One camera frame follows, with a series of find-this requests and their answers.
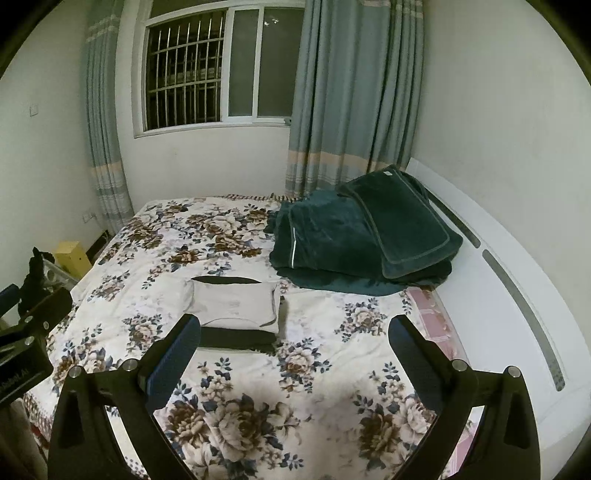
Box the yellow box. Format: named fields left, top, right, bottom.
left=54, top=241, right=92, bottom=279

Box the black folded garment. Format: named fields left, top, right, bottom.
left=199, top=327, right=276, bottom=353

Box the floral bed quilt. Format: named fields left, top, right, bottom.
left=22, top=195, right=468, bottom=480

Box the white bed headboard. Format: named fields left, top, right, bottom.
left=407, top=159, right=590, bottom=479

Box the wall power socket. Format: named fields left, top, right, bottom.
left=82, top=211, right=95, bottom=223

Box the dark green pillow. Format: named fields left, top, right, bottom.
left=338, top=166, right=463, bottom=284

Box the left teal curtain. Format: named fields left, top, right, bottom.
left=81, top=1, right=133, bottom=234

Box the beige long sleeve shirt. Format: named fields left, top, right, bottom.
left=185, top=276, right=281, bottom=335

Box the pink bed sheet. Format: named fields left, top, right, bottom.
left=403, top=287, right=483, bottom=479

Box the dark green blanket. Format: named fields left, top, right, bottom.
left=264, top=191, right=444, bottom=296

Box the barred window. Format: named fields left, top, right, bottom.
left=131, top=1, right=304, bottom=136

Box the teal curtain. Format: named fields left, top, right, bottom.
left=81, top=1, right=133, bottom=234
left=286, top=1, right=425, bottom=196

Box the right teal curtain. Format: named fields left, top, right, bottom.
left=286, top=1, right=425, bottom=196

